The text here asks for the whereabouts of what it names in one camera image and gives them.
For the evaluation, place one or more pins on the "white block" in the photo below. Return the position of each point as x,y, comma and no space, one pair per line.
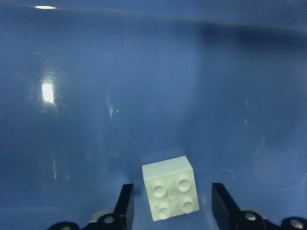
170,187

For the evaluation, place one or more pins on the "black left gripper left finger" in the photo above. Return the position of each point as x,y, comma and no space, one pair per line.
119,218

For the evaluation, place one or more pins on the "blue plastic tray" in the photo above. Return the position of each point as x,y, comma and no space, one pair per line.
92,90

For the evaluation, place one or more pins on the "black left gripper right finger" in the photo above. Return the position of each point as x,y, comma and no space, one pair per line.
228,215

